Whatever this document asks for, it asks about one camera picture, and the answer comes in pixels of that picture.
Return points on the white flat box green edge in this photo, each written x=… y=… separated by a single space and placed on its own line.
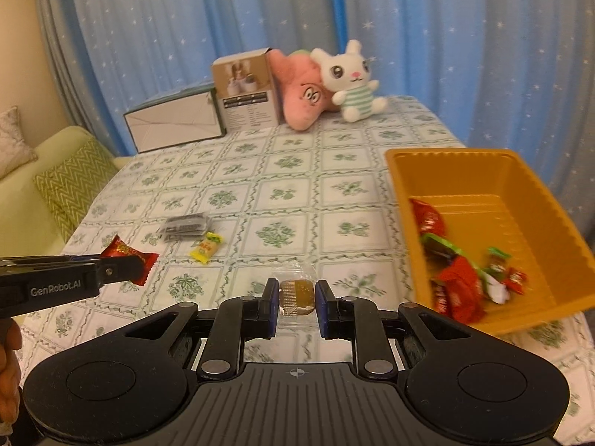
x=191 y=115

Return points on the green-wrapped brown candy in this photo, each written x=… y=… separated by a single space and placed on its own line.
x=494 y=274

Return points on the person left hand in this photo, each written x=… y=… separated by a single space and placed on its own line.
x=10 y=374

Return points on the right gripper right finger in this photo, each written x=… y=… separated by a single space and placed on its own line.
x=358 y=321

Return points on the pink starfish plush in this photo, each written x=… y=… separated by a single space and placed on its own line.
x=302 y=93

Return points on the red square snack packet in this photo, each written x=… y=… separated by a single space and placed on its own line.
x=427 y=219

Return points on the clear black snack bag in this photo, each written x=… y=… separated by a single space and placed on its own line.
x=190 y=226

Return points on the beige cushion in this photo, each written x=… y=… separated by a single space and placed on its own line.
x=14 y=151

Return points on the red gold snack packet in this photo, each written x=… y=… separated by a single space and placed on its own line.
x=457 y=292

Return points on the yellow candy packet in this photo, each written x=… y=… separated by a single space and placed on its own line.
x=208 y=246

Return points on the white rabbit plush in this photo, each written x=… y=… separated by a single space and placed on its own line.
x=348 y=78

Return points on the green sofa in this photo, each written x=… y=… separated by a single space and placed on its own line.
x=27 y=227

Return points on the large red snack packet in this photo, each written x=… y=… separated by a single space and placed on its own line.
x=118 y=249

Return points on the green candy bar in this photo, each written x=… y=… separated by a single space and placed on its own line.
x=442 y=247

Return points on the floral green white tablecloth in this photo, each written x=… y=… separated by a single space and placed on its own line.
x=121 y=368

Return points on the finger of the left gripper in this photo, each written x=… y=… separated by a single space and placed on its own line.
x=46 y=260
x=120 y=269

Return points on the brown clear-wrapped candy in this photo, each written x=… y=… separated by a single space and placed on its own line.
x=296 y=289

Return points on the blue star curtain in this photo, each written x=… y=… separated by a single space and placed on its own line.
x=516 y=74

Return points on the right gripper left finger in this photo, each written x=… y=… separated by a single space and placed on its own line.
x=236 y=321

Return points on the brown product box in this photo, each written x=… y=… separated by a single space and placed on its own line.
x=246 y=91

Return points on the green zigzag cushion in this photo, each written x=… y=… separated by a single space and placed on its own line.
x=69 y=188

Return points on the orange plastic tray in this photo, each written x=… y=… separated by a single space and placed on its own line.
x=491 y=198

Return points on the small red candy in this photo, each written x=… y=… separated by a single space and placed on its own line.
x=515 y=280

